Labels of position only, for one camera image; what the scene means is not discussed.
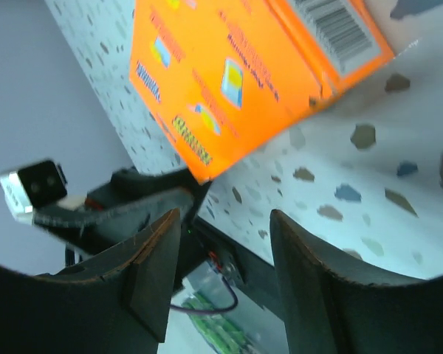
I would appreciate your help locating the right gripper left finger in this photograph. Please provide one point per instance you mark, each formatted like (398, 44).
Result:
(115, 302)

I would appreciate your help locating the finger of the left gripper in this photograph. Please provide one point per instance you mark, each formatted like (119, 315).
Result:
(119, 209)

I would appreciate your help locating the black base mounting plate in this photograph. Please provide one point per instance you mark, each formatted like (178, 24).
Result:
(252, 275)

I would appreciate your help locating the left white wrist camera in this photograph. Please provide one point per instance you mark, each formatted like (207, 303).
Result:
(31, 187)

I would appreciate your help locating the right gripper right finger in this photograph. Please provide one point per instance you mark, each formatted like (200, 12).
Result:
(336, 303)

